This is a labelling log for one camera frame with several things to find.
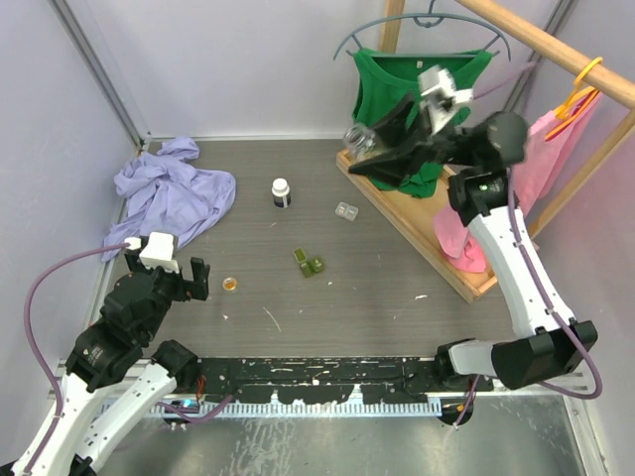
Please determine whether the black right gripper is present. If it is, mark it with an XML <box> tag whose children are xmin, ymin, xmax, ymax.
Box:
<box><xmin>343</xmin><ymin>91</ymin><xmax>475</xmax><ymax>187</ymax></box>

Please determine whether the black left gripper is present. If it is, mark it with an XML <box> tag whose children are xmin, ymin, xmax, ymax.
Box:
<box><xmin>128</xmin><ymin>246</ymin><xmax>208</xmax><ymax>340</ymax></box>

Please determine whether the clear pill bottle orange cap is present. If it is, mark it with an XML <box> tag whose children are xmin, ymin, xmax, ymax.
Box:
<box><xmin>343</xmin><ymin>124</ymin><xmax>377</xmax><ymax>164</ymax></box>

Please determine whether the green pill organizer box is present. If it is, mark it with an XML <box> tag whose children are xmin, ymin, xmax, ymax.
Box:
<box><xmin>293</xmin><ymin>248</ymin><xmax>325</xmax><ymax>278</ymax></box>

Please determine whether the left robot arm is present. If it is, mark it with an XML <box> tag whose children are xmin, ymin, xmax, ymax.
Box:
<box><xmin>1</xmin><ymin>250</ymin><xmax>210</xmax><ymax>475</ymax></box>

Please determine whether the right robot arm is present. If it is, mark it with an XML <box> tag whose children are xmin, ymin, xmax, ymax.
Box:
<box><xmin>343</xmin><ymin>93</ymin><xmax>601</xmax><ymax>398</ymax></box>

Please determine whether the wooden clothes rack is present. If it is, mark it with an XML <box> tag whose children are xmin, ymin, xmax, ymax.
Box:
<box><xmin>349</xmin><ymin>1</ymin><xmax>634</xmax><ymax>302</ymax></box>

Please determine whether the clear pill organizer box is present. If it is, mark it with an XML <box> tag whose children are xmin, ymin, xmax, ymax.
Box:
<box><xmin>335</xmin><ymin>202</ymin><xmax>358</xmax><ymax>221</ymax></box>

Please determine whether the green tank top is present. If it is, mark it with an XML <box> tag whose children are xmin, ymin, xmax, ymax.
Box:
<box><xmin>352</xmin><ymin>49</ymin><xmax>493</xmax><ymax>198</ymax></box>

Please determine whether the lavender crumpled shirt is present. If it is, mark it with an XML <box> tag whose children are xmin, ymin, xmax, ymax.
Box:
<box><xmin>103</xmin><ymin>136</ymin><xmax>237</xmax><ymax>249</ymax></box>

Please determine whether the white capped dark pill bottle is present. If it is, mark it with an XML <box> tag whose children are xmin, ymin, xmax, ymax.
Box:
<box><xmin>271</xmin><ymin>178</ymin><xmax>291</xmax><ymax>208</ymax></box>

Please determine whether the grey clothes hanger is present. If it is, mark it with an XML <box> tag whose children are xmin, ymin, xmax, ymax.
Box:
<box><xmin>332</xmin><ymin>0</ymin><xmax>512</xmax><ymax>62</ymax></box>

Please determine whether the pink shirt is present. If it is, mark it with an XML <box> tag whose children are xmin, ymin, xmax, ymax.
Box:
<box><xmin>433</xmin><ymin>92</ymin><xmax>603</xmax><ymax>273</ymax></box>

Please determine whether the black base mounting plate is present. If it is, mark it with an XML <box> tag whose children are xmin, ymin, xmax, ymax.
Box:
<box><xmin>176</xmin><ymin>357</ymin><xmax>475</xmax><ymax>405</ymax></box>

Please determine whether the yellow clothes hanger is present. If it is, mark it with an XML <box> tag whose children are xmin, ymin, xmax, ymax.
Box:
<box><xmin>545</xmin><ymin>57</ymin><xmax>603</xmax><ymax>142</ymax></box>

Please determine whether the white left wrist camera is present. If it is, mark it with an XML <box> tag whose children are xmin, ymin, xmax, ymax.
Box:
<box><xmin>124</xmin><ymin>232</ymin><xmax>181</xmax><ymax>274</ymax></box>

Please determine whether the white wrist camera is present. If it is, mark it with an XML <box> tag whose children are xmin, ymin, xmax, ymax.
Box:
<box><xmin>124</xmin><ymin>232</ymin><xmax>181</xmax><ymax>274</ymax></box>
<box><xmin>418</xmin><ymin>65</ymin><xmax>473</xmax><ymax>135</ymax></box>

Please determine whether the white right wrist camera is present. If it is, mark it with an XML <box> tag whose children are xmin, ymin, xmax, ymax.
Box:
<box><xmin>418</xmin><ymin>65</ymin><xmax>473</xmax><ymax>135</ymax></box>

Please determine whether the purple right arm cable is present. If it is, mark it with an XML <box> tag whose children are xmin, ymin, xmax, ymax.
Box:
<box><xmin>470</xmin><ymin>61</ymin><xmax>604</xmax><ymax>426</ymax></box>

